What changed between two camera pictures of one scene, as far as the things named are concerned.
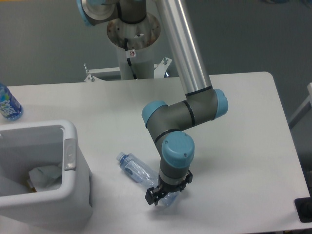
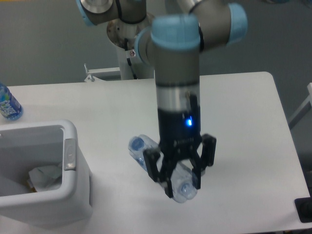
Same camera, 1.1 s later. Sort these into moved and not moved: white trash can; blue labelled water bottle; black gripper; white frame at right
Moved: black gripper
Not moved: blue labelled water bottle; white trash can; white frame at right
